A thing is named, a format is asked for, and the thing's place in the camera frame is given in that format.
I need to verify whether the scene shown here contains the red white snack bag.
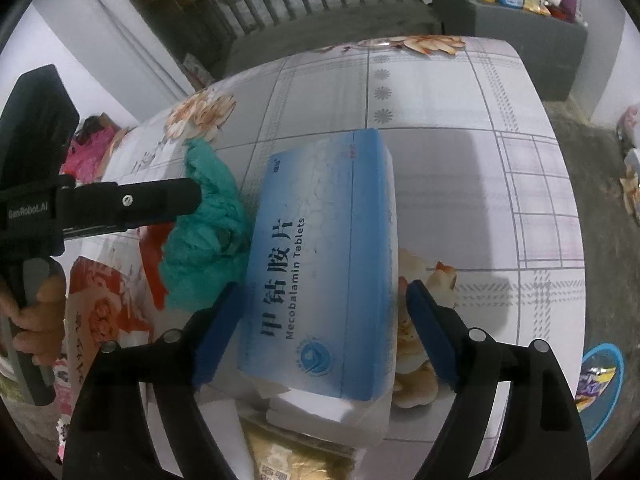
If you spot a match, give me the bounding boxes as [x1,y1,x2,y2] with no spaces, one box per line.
[52,222,171,361]

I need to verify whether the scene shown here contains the person's left hand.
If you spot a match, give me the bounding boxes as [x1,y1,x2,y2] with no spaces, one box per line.
[0,275,68,358]

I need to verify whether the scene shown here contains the blue plastic basket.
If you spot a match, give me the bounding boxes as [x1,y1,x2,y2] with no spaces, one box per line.
[575,344,626,443]

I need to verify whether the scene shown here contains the blue white medicine box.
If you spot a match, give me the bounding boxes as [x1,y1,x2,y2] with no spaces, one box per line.
[236,128,398,403]

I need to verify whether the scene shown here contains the purple snack bag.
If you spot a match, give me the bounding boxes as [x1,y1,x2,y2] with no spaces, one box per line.
[575,366,617,413]

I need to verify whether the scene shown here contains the teal tissue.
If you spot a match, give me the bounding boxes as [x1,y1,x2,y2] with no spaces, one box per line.
[159,139,251,311]

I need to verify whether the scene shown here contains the plain white box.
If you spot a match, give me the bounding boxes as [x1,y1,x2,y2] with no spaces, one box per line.
[265,385,391,448]

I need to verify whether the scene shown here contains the white plastic bag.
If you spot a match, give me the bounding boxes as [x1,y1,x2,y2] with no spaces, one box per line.
[617,105,640,152]

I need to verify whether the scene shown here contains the printed paper carton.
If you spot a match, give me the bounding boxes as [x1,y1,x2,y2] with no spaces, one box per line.
[620,150,640,220]

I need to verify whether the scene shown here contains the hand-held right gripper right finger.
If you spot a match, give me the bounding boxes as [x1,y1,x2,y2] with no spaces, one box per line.
[405,279,593,480]

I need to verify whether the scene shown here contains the magenta patterned cloth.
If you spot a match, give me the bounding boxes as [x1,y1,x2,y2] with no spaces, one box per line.
[62,114,131,186]

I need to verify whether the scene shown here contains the gold foil packet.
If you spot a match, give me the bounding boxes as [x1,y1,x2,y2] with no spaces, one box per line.
[240,417,361,480]

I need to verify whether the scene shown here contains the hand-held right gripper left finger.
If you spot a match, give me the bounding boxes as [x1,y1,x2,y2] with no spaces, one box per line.
[60,281,241,480]

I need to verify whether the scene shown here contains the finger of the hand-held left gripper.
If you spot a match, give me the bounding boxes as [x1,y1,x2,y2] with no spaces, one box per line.
[55,177,202,235]

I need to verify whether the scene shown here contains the grey cabinet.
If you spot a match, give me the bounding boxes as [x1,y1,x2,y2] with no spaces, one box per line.
[432,0,588,103]

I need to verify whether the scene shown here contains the floral tablecloth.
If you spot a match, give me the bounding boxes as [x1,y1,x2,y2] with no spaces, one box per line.
[50,35,587,480]

